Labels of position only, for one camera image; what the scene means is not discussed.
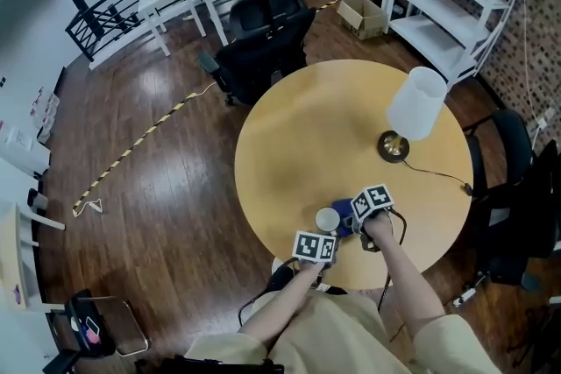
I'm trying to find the black mesh chair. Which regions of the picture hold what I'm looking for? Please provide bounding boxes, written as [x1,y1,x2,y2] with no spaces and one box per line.
[462,109,561,293]

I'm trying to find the person's right forearm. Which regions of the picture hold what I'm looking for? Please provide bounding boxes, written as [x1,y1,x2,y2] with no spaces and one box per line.
[362,212,447,341]

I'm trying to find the white low cabinet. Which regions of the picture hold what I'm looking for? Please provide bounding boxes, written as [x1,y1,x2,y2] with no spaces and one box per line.
[0,121,53,177]

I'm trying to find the white shade table lamp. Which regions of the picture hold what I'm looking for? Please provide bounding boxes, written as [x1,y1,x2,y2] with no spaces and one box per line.
[377,66,449,165]

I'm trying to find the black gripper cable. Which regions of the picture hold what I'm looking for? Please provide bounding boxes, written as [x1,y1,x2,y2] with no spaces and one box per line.
[377,208,408,314]
[238,257,300,328]

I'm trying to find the person's beige shirt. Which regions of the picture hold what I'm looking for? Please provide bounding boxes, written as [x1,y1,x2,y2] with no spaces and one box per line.
[183,291,503,374]

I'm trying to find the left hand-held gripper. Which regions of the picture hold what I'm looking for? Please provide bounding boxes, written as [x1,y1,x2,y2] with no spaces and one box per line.
[292,230,339,269]

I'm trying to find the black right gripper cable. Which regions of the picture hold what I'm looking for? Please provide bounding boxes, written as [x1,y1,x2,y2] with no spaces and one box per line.
[377,208,408,314]

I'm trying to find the yellow black striped floor strip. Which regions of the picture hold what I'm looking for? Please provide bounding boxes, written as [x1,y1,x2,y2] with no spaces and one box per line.
[71,81,217,218]

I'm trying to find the black metal frame chair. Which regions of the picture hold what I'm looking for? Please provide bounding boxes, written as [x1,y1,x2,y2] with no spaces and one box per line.
[42,287,151,374]

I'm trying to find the blue cloth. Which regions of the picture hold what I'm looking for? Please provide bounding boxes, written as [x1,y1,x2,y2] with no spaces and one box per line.
[330,198,365,238]

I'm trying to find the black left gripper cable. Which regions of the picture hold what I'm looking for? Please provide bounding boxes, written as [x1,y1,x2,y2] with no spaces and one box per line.
[238,257,300,328]

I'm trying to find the cardboard box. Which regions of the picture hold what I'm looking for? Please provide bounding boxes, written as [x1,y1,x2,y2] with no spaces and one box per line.
[336,0,389,41]

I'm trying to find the white square table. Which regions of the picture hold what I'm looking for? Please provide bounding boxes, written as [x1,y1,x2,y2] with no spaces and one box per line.
[136,0,208,58]

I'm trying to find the white shelf unit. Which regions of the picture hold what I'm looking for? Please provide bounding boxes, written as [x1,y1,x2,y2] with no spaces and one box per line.
[380,0,534,87]

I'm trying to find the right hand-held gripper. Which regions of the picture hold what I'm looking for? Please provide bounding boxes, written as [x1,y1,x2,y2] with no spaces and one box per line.
[341,183,394,236]

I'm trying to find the person's left forearm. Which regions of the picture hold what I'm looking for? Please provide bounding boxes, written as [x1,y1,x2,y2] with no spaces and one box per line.
[238,261,328,348]

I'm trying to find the white power strip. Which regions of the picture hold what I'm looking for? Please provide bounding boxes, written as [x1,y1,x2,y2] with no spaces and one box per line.
[452,286,478,307]

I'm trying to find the black lamp cable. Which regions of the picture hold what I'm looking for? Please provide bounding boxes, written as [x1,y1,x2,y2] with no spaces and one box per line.
[401,159,474,196]

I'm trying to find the white mug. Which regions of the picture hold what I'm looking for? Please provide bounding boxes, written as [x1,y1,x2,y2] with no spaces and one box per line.
[315,207,341,233]

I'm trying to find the black office chair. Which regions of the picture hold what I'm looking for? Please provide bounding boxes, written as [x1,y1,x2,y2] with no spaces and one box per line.
[196,0,317,107]

